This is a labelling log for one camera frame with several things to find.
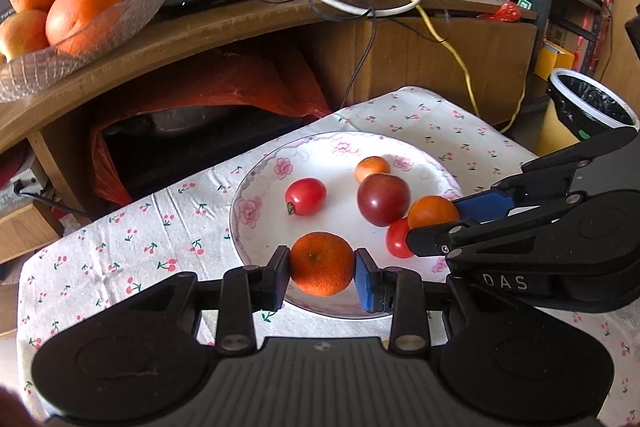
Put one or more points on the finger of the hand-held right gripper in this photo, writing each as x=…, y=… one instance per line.
x=485, y=205
x=430, y=241

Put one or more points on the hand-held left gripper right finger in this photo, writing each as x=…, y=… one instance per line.
x=367, y=288

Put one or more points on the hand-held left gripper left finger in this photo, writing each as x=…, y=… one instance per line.
x=281, y=279

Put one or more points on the red tomato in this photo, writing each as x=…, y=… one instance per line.
x=397, y=237
x=306, y=196

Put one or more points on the white floral bowl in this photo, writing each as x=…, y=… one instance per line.
x=335, y=217

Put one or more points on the small orange tangerine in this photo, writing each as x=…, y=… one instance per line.
x=372, y=166

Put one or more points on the yellow trash bin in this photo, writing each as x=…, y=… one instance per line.
x=554, y=131

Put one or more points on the black trash bag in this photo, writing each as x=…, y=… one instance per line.
x=590, y=99

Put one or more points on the cherry print tablecloth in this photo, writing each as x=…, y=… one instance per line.
x=150, y=247

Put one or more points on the yellow box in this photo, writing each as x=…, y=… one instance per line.
x=552, y=62

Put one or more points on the wooden television cabinet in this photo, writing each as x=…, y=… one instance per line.
x=415, y=57

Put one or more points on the red ornament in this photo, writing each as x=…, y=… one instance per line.
x=505, y=11

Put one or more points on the red plastic bag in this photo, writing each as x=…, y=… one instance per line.
x=225, y=82

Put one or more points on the dark red clothing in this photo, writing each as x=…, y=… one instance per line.
x=12, y=409

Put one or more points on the clear glass fruit dish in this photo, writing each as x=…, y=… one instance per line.
x=137, y=14

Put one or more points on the yellow-red apple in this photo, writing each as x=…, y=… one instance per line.
x=22, y=34

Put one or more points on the white wall socket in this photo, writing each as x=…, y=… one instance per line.
x=32, y=179

